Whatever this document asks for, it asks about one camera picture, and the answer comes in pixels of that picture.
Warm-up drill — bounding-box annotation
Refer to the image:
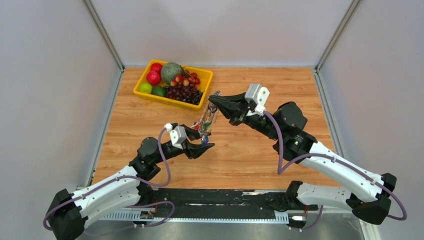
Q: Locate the grey disc keyring with rings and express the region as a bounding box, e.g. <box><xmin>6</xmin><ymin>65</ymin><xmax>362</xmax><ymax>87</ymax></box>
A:
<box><xmin>198</xmin><ymin>101</ymin><xmax>219</xmax><ymax>137</ymax></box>

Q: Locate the red tag key bunch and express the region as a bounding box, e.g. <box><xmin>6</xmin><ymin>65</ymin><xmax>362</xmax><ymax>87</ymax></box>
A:
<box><xmin>191</xmin><ymin>121</ymin><xmax>200</xmax><ymax>131</ymax></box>

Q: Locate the green key tag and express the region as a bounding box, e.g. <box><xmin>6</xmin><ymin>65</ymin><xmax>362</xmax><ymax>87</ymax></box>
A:
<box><xmin>203</xmin><ymin>122</ymin><xmax>212</xmax><ymax>130</ymax></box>

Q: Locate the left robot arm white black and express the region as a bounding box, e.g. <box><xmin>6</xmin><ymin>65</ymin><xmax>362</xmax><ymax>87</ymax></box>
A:
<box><xmin>42</xmin><ymin>123</ymin><xmax>215</xmax><ymax>240</ymax></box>

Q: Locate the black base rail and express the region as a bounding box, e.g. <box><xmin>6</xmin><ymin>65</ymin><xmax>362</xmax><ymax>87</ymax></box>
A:
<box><xmin>111</xmin><ymin>188</ymin><xmax>320</xmax><ymax>224</ymax></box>

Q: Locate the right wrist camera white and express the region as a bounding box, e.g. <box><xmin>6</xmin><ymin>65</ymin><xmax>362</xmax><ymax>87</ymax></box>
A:
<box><xmin>244</xmin><ymin>83</ymin><xmax>270</xmax><ymax>117</ymax></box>

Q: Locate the red apple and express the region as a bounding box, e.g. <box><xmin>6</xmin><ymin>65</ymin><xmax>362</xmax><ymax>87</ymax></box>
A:
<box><xmin>150</xmin><ymin>62</ymin><xmax>163</xmax><ymax>75</ymax></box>
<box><xmin>146</xmin><ymin>70</ymin><xmax>162</xmax><ymax>86</ymax></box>

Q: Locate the blue key tag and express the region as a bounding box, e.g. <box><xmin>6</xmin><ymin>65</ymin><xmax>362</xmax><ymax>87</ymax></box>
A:
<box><xmin>201</xmin><ymin>135</ymin><xmax>209</xmax><ymax>145</ymax></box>

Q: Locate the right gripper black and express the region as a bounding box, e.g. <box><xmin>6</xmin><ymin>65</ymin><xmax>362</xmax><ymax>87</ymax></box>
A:
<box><xmin>208</xmin><ymin>92</ymin><xmax>282</xmax><ymax>141</ymax></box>

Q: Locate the green melon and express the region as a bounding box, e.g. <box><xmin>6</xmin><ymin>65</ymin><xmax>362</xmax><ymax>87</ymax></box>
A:
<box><xmin>160</xmin><ymin>62</ymin><xmax>184</xmax><ymax>85</ymax></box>

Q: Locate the yellow plastic tray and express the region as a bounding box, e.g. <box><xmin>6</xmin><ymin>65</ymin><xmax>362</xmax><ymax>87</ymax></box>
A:
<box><xmin>133</xmin><ymin>59</ymin><xmax>213</xmax><ymax>111</ymax></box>

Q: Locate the light green lime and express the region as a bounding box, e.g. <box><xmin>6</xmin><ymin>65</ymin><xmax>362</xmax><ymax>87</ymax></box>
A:
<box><xmin>138</xmin><ymin>82</ymin><xmax>153</xmax><ymax>94</ymax></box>

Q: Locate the dark green lime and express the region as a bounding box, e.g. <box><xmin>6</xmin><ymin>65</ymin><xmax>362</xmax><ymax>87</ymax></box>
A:
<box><xmin>151</xmin><ymin>85</ymin><xmax>167</xmax><ymax>97</ymax></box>

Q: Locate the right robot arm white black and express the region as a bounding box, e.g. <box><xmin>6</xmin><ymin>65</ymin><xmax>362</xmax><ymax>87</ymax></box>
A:
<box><xmin>209</xmin><ymin>93</ymin><xmax>397</xmax><ymax>225</ymax></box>

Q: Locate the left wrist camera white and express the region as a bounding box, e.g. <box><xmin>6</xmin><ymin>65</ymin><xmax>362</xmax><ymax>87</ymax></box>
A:
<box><xmin>164</xmin><ymin>123</ymin><xmax>187</xmax><ymax>150</ymax></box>

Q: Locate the red cherry bunch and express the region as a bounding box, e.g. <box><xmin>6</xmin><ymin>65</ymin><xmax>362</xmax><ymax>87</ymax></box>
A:
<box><xmin>170</xmin><ymin>70</ymin><xmax>201</xmax><ymax>90</ymax></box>

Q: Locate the red apple upper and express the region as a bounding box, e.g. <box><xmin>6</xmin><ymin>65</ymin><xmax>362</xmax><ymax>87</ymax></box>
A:
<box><xmin>150</xmin><ymin>62</ymin><xmax>163</xmax><ymax>75</ymax></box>

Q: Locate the dark purple grape bunch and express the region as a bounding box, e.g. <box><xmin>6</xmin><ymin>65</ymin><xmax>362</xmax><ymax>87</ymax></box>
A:
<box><xmin>163</xmin><ymin>85</ymin><xmax>203</xmax><ymax>105</ymax></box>

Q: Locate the red apple lower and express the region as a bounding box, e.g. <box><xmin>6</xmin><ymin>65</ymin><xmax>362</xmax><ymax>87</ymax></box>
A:
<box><xmin>146</xmin><ymin>70</ymin><xmax>162</xmax><ymax>86</ymax></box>

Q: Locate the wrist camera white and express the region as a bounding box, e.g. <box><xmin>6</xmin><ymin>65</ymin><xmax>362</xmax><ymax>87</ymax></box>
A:
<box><xmin>244</xmin><ymin>83</ymin><xmax>270</xmax><ymax>117</ymax></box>
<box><xmin>164</xmin><ymin>123</ymin><xmax>187</xmax><ymax>150</ymax></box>

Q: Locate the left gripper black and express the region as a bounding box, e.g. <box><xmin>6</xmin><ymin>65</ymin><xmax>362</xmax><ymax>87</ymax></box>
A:
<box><xmin>153</xmin><ymin>124</ymin><xmax>215</xmax><ymax>164</ymax></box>

